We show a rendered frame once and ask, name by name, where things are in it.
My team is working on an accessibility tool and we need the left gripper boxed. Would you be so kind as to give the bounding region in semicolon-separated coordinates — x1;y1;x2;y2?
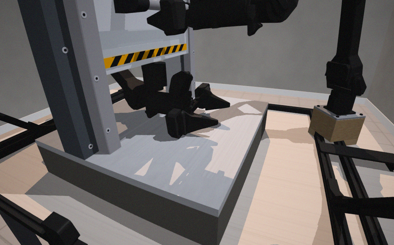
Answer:
160;83;230;139

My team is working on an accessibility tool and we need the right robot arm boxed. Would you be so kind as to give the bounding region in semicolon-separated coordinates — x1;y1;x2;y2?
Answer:
221;0;366;115

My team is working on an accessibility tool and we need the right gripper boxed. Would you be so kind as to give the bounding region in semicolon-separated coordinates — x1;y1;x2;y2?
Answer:
147;0;225;36

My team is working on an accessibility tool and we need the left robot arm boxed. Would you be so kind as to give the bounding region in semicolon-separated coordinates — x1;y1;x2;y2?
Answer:
111;62;193;118

